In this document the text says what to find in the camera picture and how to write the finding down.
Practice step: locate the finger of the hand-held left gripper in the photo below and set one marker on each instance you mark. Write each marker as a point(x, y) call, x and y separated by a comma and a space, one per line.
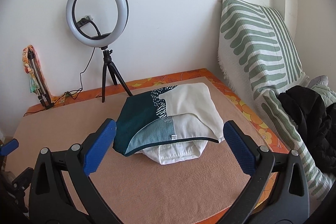
point(10, 146)

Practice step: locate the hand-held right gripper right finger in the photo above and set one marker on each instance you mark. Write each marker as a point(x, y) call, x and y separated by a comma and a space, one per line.
point(240, 150)

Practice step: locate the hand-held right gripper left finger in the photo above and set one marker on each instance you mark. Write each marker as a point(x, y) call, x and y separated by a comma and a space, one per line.
point(98, 150)

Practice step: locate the teal and white top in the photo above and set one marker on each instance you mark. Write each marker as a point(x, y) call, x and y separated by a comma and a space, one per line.
point(136, 119)

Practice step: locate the white button shirt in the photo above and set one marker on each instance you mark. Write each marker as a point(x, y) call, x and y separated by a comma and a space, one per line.
point(173, 155)

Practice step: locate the green striped white cushion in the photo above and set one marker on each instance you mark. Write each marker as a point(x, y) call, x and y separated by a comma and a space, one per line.
point(257, 37)
point(283, 121)

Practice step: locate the orange floral bed sheet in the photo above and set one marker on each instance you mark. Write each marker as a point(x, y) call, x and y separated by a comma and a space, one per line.
point(232, 98)

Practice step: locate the floral orange cloth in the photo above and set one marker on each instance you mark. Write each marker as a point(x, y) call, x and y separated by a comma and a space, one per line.
point(31, 82)

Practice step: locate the folded silver tripod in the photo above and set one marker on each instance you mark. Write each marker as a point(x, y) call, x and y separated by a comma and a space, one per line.
point(39, 82)

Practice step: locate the black jacket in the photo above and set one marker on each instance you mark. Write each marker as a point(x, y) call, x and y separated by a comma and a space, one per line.
point(309, 119)

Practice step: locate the pale green quilted cloth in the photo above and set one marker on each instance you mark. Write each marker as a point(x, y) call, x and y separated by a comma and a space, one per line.
point(328, 94)

